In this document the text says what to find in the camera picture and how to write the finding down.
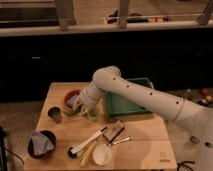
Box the dark brown bowl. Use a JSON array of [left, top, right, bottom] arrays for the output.
[[28, 130, 56, 159]]

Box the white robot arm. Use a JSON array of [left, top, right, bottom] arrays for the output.
[[73, 66, 213, 171]]

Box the grey blue cloth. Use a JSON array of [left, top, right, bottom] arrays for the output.
[[31, 132, 54, 156]]

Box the black cable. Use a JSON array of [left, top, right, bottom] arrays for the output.
[[176, 161, 198, 171]]

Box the metal cup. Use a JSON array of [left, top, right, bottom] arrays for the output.
[[48, 107, 62, 123]]

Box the yellow utensil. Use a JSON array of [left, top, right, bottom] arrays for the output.
[[80, 141, 97, 166]]

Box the blue sponge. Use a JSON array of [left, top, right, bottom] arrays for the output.
[[66, 96, 76, 107]]

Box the green plastic cup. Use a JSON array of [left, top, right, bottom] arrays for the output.
[[87, 107, 99, 122]]

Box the white measuring spoon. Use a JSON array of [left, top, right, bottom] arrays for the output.
[[92, 137, 130, 166]]

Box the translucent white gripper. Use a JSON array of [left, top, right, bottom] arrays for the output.
[[72, 96, 89, 116]]

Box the green plastic tray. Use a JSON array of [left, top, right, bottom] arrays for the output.
[[102, 77, 158, 117]]

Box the orange bowl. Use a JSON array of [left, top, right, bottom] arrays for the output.
[[63, 89, 80, 111]]

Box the black stand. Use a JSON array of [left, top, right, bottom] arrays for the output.
[[0, 126, 8, 171]]

